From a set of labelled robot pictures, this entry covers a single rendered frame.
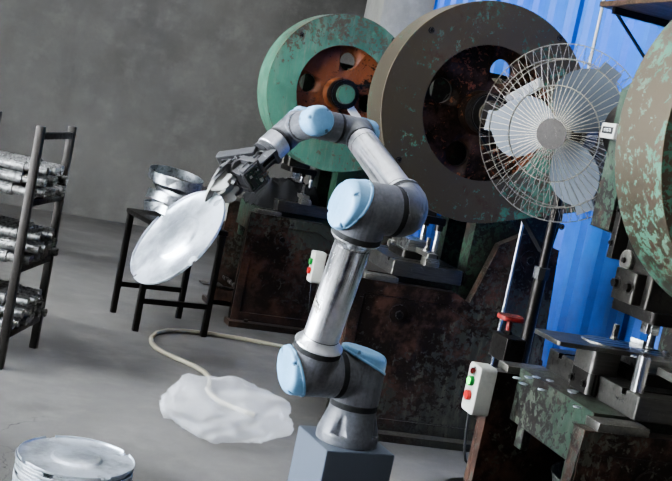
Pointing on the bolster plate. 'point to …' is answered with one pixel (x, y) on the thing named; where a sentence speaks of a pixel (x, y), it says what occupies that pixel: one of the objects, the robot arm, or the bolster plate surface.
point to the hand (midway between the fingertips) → (208, 199)
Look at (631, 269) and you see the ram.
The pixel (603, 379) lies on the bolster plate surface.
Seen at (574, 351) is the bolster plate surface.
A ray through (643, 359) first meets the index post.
